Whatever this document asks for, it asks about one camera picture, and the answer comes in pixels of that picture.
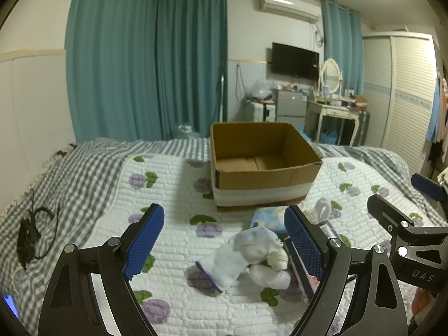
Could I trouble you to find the grey mop pole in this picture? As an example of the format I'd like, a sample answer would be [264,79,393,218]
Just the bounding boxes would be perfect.
[218,59,227,124]

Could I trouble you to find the narrow teal curtain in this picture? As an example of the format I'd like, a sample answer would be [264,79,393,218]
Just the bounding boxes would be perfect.
[320,0,365,94]

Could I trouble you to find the brown cardboard box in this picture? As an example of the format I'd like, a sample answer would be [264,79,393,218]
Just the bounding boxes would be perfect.
[210,122,323,213]

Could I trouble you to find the silver suitcase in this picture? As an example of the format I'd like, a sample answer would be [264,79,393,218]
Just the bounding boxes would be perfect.
[244,100,278,123]

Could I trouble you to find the small white cloth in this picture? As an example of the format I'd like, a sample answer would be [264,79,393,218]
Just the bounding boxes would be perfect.
[304,198,332,223]

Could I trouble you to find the white cable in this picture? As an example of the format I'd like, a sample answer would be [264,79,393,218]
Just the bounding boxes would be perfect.
[12,268,28,288]

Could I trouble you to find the grey mini fridge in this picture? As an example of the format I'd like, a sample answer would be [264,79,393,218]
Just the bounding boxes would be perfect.
[275,88,309,131]

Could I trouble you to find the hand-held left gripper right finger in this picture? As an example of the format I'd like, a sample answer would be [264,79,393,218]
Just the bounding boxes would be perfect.
[283,205,409,336]

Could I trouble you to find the beige sock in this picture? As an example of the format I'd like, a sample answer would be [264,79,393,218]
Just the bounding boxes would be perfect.
[267,250,288,272]

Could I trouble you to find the white dressing table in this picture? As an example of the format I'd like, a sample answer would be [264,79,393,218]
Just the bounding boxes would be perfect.
[304,94,362,146]

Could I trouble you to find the black charger cable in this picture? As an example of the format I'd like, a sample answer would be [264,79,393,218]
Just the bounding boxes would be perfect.
[17,187,59,271]

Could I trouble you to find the white air conditioner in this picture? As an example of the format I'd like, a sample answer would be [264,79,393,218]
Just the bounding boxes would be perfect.
[254,0,322,24]

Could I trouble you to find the hanging wall cables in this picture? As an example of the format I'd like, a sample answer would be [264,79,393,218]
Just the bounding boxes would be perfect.
[234,63,246,103]

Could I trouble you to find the white floral quilt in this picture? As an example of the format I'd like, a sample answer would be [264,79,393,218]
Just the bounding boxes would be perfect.
[84,152,446,336]

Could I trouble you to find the black wall television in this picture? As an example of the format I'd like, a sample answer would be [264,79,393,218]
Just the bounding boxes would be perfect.
[271,42,320,80]

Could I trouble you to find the light blue tissue pack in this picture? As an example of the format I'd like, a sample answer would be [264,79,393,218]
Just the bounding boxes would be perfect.
[250,207,292,234]

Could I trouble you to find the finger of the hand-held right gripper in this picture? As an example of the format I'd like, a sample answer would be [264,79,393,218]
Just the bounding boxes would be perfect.
[367,193,448,244]
[411,173,448,204]

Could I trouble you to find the smartphone with lit screen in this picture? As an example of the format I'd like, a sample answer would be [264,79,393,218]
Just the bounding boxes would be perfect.
[3,294,19,318]

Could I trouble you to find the hanging clothes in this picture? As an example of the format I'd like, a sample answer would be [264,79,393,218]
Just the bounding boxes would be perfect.
[425,72,448,164]

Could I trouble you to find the white slatted wardrobe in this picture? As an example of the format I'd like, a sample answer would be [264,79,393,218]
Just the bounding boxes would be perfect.
[360,31,440,176]

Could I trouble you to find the white oval mirror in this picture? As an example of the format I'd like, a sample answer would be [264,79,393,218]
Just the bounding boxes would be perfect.
[318,58,344,96]

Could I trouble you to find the clear plastic bag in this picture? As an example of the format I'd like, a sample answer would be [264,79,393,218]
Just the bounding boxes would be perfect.
[250,79,277,101]

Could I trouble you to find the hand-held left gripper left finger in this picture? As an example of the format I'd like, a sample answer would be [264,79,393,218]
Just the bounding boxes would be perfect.
[38,203,165,336]

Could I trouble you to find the clear water jug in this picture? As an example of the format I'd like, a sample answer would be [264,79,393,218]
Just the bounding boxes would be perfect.
[174,123,201,141]

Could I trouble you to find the white sock with blue trim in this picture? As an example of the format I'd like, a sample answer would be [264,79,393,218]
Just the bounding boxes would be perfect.
[195,227,283,294]

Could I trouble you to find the striped grey cloth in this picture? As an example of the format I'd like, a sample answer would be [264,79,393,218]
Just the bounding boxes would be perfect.
[356,110,370,146]

